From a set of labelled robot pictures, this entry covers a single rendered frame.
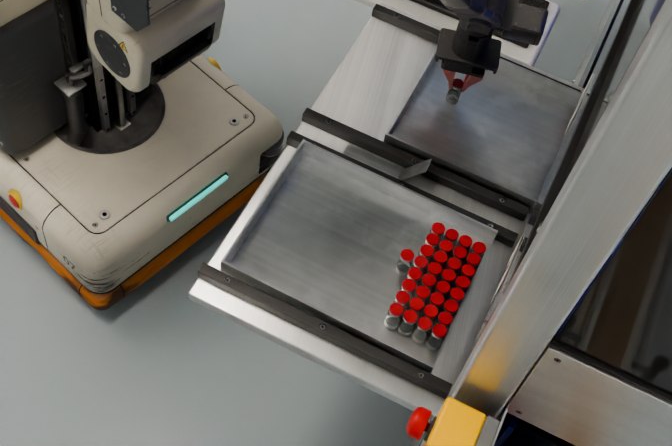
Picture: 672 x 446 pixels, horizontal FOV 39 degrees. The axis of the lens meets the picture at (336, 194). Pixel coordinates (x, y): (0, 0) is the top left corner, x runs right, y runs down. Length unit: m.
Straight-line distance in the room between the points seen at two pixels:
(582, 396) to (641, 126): 0.44
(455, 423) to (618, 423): 0.19
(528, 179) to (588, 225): 0.72
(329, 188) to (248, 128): 0.85
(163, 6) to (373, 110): 0.47
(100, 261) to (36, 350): 0.32
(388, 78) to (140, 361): 1.00
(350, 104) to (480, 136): 0.23
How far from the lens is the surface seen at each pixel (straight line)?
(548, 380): 1.13
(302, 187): 1.51
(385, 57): 1.70
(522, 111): 1.68
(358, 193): 1.51
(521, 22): 1.47
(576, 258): 0.93
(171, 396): 2.29
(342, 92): 1.64
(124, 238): 2.17
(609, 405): 1.13
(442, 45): 1.56
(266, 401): 2.28
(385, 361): 1.36
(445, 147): 1.60
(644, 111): 0.77
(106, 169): 2.27
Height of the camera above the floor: 2.12
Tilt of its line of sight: 55 degrees down
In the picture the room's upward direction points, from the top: 12 degrees clockwise
